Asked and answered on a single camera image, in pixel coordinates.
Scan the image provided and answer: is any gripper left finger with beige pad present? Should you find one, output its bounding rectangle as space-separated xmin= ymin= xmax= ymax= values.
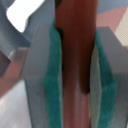
xmin=22 ymin=22 xmax=63 ymax=128

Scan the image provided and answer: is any gripper right finger with beige pad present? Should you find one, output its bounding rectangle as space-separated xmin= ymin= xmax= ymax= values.
xmin=90 ymin=27 xmax=128 ymax=128

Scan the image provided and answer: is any white and blue bottle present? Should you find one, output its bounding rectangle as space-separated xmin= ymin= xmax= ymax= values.
xmin=5 ymin=0 xmax=46 ymax=34

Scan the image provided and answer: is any brown toy sausage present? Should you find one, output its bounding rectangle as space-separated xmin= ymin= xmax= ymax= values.
xmin=55 ymin=0 xmax=98 ymax=128

